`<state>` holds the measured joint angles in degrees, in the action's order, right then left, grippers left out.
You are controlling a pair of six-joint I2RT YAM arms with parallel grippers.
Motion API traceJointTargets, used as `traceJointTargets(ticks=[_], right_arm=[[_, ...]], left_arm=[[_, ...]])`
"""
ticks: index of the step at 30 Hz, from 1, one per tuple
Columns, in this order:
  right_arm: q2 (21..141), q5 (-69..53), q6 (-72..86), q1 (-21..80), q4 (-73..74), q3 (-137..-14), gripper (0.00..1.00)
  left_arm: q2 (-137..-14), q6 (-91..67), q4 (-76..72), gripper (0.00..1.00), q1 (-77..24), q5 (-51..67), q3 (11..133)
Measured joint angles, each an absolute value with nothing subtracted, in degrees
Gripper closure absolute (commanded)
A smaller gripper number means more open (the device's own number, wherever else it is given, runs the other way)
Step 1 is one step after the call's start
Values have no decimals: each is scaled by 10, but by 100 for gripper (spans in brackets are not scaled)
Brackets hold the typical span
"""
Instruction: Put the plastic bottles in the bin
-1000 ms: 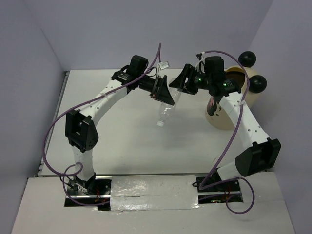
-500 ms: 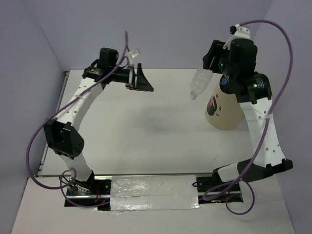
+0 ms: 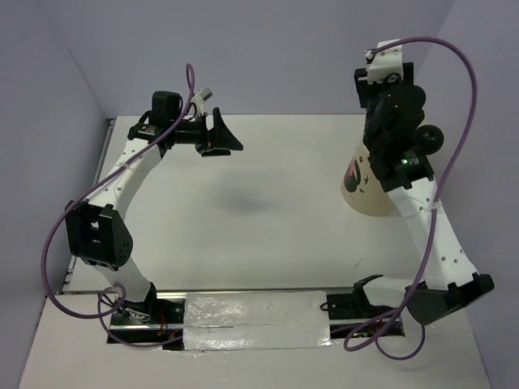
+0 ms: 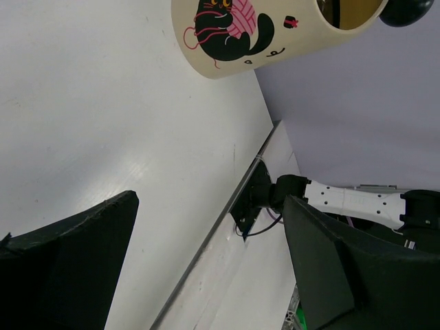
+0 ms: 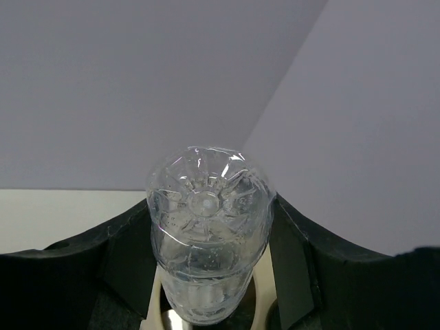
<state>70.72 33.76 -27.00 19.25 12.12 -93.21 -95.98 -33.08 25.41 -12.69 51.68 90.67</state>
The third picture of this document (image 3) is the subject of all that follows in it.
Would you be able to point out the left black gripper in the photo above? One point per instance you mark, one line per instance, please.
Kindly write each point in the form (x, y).
(224, 137)

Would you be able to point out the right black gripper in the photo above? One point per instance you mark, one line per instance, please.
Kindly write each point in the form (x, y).
(363, 88)

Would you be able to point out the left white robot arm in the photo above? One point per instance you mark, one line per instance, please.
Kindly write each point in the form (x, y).
(96, 228)

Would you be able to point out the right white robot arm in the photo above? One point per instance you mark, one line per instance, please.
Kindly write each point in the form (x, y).
(449, 281)

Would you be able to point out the beige cat bin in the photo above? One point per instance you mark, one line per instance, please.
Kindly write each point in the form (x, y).
(366, 193)

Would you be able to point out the silver foil base cover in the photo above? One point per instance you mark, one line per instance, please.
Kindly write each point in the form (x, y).
(259, 320)

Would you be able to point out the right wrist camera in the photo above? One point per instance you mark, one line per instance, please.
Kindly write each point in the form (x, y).
(385, 65)

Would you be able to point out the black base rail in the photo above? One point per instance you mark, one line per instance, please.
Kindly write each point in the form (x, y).
(345, 311)

